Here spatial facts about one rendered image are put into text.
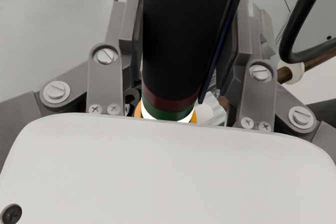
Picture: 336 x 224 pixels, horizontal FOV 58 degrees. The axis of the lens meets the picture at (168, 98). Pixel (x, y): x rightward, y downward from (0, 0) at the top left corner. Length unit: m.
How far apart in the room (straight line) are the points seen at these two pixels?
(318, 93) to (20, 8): 2.16
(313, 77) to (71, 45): 1.74
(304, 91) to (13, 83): 1.73
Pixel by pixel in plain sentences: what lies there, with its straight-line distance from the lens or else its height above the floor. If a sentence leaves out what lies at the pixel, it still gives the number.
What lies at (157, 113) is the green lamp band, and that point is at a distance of 0.17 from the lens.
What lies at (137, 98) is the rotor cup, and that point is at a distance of 0.39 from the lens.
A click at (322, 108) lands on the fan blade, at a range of 0.34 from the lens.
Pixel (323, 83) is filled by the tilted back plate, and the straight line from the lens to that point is 0.59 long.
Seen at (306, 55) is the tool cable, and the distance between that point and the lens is 0.29.
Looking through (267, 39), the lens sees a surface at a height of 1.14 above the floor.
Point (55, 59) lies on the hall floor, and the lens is 2.07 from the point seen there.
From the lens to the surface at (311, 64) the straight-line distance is 0.31.
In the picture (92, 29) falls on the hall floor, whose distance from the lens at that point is 2.20.
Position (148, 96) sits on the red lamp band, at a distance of 0.16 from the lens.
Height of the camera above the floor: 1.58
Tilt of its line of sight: 59 degrees down
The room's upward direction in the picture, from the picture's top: 9 degrees clockwise
